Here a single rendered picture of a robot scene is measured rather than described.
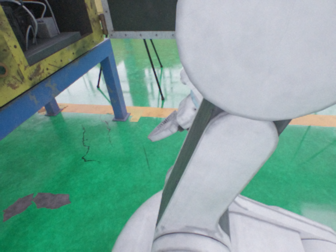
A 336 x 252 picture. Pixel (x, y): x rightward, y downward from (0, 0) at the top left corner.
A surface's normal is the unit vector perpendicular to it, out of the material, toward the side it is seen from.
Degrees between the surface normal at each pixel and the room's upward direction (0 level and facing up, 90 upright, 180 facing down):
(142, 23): 90
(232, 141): 90
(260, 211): 27
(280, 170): 0
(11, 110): 90
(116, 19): 90
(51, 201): 0
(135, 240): 0
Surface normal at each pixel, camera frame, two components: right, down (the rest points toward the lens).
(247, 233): 0.30, -0.73
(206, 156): -0.36, 0.51
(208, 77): -0.38, 0.67
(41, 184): -0.09, -0.80
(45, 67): 0.97, 0.07
